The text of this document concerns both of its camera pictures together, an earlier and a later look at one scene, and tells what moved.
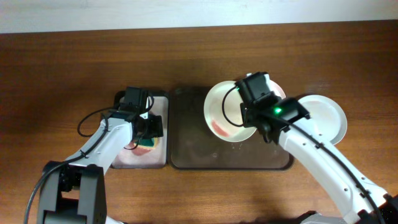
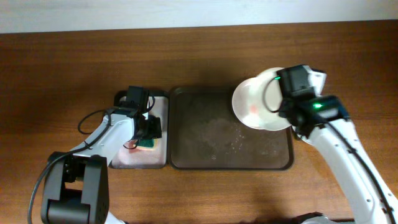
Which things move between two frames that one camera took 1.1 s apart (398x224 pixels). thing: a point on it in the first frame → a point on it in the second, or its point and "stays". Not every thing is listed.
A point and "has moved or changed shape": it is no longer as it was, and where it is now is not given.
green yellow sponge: x=150 y=143 stays
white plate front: x=223 y=113 has moved or changed shape
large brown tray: x=192 y=146 stays
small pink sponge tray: x=135 y=157 stays
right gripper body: x=247 y=114 → x=282 y=114
